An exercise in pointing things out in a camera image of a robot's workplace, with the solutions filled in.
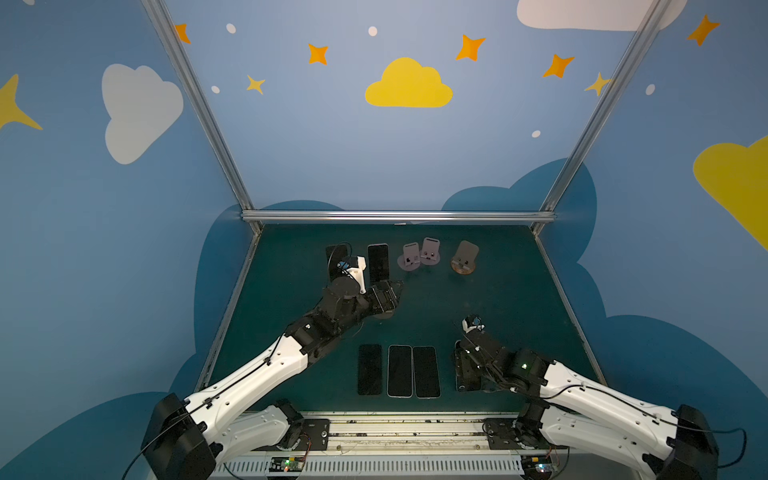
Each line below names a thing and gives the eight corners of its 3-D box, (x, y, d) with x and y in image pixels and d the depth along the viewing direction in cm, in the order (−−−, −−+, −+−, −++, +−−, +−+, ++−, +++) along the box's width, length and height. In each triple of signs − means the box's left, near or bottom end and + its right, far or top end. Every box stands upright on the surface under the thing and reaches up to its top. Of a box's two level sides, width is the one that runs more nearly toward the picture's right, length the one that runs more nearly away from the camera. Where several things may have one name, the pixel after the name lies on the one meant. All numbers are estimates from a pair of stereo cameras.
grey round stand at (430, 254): (420, 268, 114) (424, 247, 105) (419, 258, 117) (423, 237, 108) (435, 268, 114) (440, 248, 105) (434, 258, 117) (438, 237, 108)
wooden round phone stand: (452, 274, 110) (459, 254, 101) (450, 260, 114) (456, 240, 105) (471, 274, 110) (479, 254, 101) (468, 261, 114) (476, 240, 105)
